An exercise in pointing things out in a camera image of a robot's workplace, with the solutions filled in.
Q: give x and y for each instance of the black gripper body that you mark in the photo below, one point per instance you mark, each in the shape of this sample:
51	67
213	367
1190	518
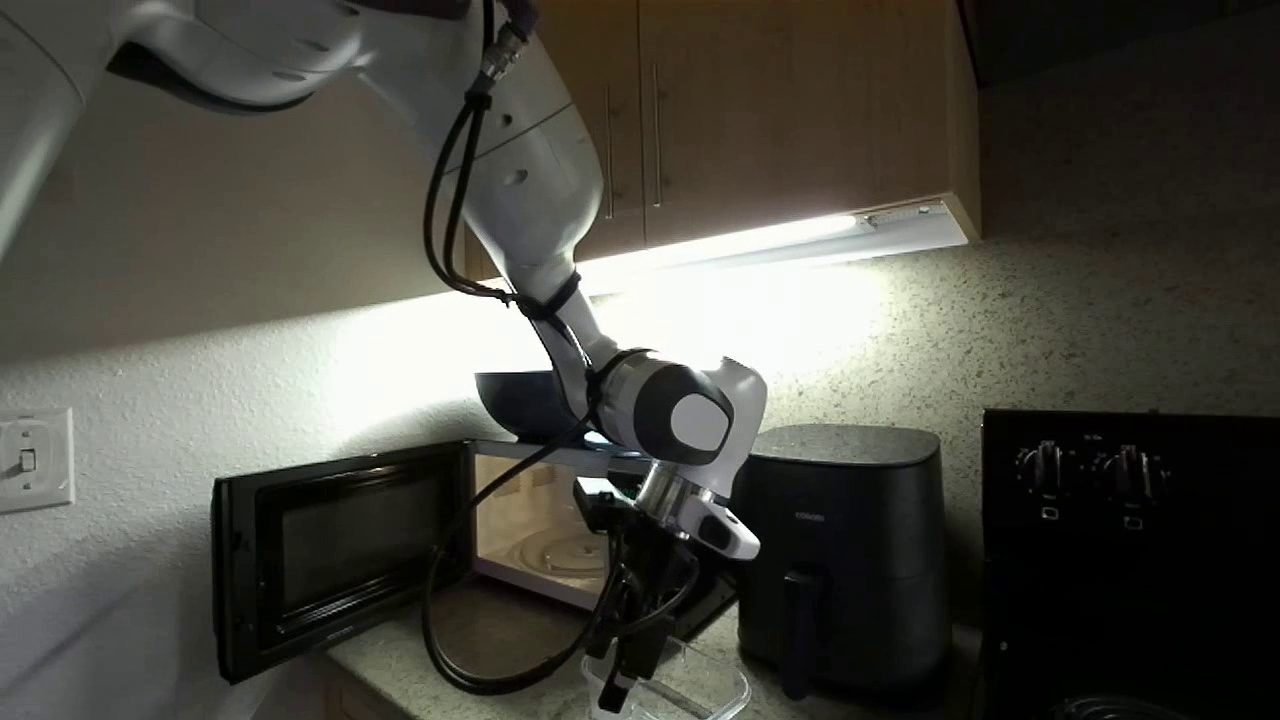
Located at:
653	564

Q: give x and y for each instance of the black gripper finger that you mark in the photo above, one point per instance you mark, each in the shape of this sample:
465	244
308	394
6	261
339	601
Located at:
645	664
609	639

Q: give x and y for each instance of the clear plastic lunch box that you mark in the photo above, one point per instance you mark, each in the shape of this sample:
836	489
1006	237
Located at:
706	686

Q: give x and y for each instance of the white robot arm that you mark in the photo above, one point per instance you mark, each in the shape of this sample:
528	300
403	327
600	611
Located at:
533	163

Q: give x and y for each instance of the glass microwave turntable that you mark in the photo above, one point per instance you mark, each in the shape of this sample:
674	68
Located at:
552	548

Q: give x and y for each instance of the black air fryer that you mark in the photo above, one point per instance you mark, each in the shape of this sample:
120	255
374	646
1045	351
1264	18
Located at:
853	561

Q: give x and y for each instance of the under cabinet light strip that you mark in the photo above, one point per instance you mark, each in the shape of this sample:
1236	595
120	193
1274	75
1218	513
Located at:
775	240

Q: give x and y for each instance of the black stove knob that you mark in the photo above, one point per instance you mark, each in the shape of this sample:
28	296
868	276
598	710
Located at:
1045	468
1129	475

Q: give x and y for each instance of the wooden cabinet door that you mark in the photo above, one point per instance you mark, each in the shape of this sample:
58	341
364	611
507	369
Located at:
801	123

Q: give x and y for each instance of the black electric stove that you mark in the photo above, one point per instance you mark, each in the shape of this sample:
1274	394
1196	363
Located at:
1135	586

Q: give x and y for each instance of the wooden upper cabinet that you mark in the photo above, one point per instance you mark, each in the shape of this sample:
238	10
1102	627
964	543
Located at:
801	104

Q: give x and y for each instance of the white wall light switch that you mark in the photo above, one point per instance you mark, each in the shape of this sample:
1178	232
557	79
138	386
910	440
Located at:
33	463

